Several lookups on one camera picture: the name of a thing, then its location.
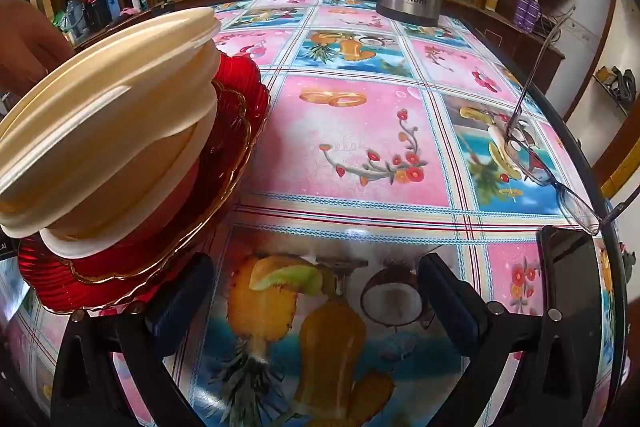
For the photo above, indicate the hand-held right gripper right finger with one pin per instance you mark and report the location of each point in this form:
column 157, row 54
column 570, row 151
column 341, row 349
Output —
column 452, row 312

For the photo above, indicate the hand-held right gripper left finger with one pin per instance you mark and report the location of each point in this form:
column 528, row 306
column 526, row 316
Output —
column 170, row 314

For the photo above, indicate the white bowl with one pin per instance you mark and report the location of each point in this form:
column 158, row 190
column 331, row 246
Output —
column 60, row 249

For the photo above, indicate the red ribbed glass plate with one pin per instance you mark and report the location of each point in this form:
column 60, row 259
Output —
column 45, row 287

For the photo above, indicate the small beige bowl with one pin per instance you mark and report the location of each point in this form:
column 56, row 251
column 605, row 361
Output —
column 125, row 177

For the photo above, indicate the red scalloped glass plate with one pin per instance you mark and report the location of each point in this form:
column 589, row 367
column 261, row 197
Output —
column 222, row 147

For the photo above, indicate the white plate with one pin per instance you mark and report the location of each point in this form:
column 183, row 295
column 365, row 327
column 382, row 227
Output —
column 210, row 102

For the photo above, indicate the large beige ribbed bowl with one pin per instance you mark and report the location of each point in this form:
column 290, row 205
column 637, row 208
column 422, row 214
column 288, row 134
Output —
column 100, row 97

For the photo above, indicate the person's left hand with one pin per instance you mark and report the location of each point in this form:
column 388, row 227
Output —
column 30, row 37

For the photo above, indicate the black phone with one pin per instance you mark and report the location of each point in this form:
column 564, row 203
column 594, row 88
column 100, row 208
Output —
column 570, row 277

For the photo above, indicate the eyeglasses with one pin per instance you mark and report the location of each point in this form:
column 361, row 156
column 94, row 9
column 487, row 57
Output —
column 525, row 152

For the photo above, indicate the fruit and flower printed tablecloth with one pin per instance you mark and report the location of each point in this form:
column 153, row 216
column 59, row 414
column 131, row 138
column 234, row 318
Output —
column 350, row 132

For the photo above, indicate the low wooden cabinet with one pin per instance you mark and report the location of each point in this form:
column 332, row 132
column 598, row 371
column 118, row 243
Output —
column 540, row 52

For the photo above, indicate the blue water jug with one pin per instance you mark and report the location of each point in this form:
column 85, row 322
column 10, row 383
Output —
column 76, row 19

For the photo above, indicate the purple bottle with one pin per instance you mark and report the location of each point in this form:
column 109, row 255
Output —
column 535, row 12
column 524, row 9

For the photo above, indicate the black bag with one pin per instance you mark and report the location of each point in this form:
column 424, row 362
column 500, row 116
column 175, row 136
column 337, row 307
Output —
column 99, row 4

